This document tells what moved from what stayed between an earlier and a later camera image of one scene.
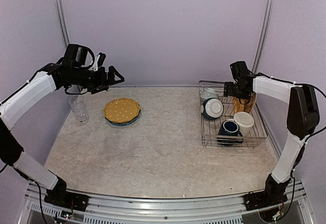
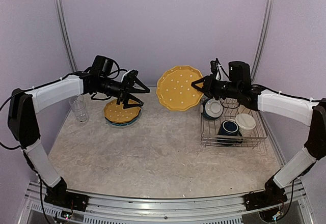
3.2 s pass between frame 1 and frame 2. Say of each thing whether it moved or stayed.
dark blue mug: stayed
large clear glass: stayed
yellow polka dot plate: stayed
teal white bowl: stayed
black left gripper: moved
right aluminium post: stayed
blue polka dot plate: stayed
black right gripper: moved
